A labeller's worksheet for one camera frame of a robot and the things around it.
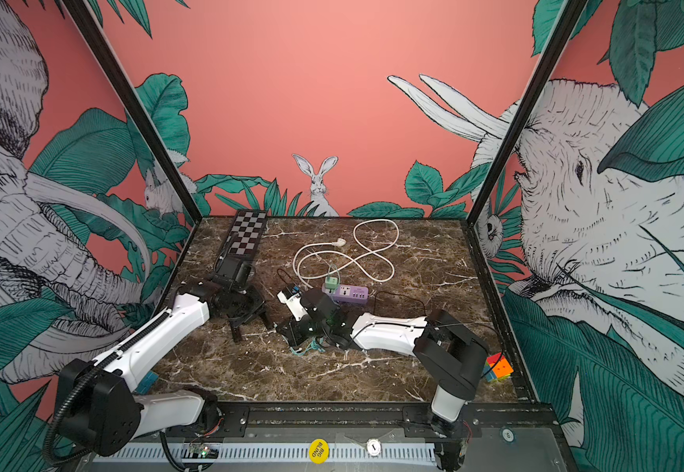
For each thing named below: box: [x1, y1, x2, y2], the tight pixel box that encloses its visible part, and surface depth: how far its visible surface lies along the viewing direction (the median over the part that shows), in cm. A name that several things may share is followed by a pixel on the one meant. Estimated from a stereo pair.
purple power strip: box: [321, 283, 370, 304], surface depth 97 cm
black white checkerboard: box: [227, 209, 269, 262], surface depth 117 cm
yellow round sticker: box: [308, 437, 330, 465], surface depth 71 cm
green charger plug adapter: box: [324, 276, 340, 294], surface depth 95 cm
